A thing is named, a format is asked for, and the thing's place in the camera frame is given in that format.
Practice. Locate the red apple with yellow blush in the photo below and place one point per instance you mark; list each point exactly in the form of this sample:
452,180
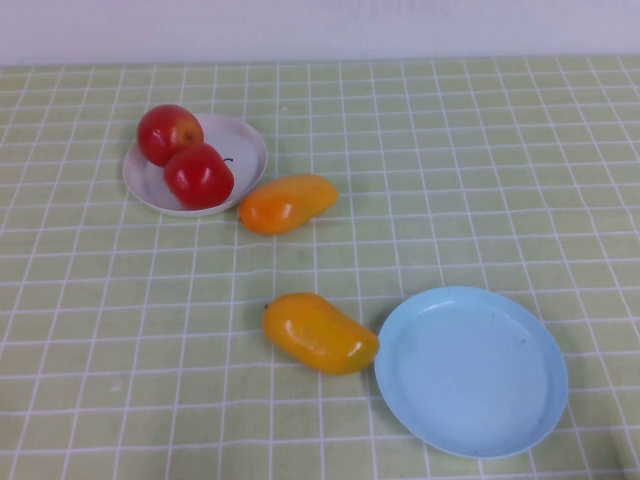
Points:
167,132

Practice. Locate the light blue round plate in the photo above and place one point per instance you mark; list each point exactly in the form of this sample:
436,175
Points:
470,375

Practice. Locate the yellow mango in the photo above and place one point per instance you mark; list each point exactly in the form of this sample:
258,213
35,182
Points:
320,334

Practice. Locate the red apple with dark stem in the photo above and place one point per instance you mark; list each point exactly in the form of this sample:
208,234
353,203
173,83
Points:
198,177

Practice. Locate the white round plate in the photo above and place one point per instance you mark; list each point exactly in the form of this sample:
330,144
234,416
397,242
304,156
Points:
240,160

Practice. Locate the green checked tablecloth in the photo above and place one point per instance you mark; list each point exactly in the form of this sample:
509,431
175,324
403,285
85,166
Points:
150,350

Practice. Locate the orange mango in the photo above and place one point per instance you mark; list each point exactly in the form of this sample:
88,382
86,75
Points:
287,205

